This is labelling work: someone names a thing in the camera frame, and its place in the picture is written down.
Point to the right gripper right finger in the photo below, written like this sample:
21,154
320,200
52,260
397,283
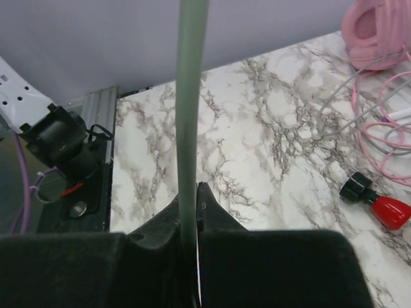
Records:
273,268

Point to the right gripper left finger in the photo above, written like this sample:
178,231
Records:
95,269

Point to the mint green headphones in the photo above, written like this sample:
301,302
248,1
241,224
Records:
192,31

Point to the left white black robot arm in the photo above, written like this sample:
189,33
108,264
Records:
56,137

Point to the pink grey headphones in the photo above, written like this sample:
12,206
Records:
377,34

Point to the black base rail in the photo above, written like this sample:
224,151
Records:
84,206

